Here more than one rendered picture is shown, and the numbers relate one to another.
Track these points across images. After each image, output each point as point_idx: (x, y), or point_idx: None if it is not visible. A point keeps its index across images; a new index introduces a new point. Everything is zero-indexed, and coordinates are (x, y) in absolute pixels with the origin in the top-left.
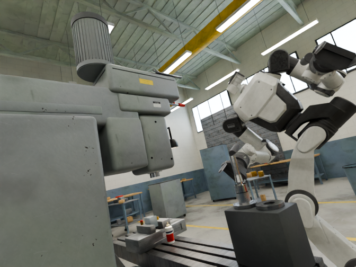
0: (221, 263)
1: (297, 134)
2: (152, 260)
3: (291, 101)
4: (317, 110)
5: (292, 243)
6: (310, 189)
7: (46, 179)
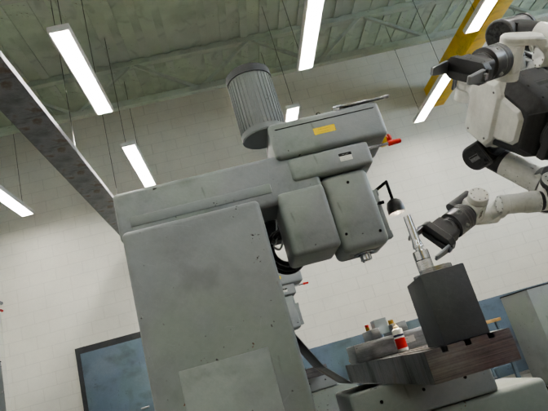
0: (415, 351)
1: None
2: (371, 368)
3: (528, 104)
4: None
5: (440, 307)
6: None
7: (223, 268)
